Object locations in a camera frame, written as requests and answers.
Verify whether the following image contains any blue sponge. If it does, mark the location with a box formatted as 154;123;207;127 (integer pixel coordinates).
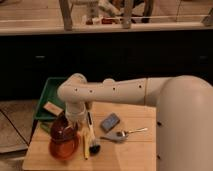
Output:
100;113;120;132

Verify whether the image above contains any dark brown bowl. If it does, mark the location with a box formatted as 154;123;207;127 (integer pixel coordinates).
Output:
50;113;78;143

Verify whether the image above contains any wooden block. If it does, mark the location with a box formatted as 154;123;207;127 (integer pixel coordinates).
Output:
43;102;63;116

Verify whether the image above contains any metal spoon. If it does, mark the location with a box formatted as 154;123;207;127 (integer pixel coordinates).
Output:
116;128;148;137

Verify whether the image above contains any grey cloth piece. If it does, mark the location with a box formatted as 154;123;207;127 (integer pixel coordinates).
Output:
101;131;126;143

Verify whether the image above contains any green plastic tray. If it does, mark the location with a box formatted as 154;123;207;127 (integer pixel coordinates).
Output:
34;77;66;121

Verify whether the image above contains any yellow banana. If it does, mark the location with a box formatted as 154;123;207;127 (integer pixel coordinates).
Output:
83;131;90;160

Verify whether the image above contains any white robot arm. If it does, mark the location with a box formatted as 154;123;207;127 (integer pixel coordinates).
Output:
57;73;213;171

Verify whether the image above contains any black white dish brush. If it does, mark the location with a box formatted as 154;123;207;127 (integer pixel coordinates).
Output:
87;113;101;155

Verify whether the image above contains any black left cable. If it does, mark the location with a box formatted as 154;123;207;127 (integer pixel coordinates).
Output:
0;108;30;147

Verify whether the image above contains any green cucumber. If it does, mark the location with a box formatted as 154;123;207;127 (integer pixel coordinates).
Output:
40;122;51;134

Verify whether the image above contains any orange bowl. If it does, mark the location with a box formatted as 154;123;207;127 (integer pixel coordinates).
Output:
49;137;79;160

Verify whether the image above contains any orange peach fruit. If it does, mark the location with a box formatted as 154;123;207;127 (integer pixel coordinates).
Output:
85;102;92;110

